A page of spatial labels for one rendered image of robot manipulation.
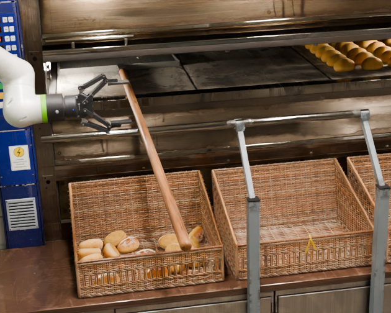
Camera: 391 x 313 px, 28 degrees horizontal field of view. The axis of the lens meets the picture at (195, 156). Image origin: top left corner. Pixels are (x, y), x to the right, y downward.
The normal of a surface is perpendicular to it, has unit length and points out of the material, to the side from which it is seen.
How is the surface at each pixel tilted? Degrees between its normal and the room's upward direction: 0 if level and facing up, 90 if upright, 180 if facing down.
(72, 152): 70
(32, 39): 90
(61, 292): 0
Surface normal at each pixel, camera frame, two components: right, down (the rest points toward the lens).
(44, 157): 0.16, 0.35
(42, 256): -0.04, -0.93
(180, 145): 0.14, 0.00
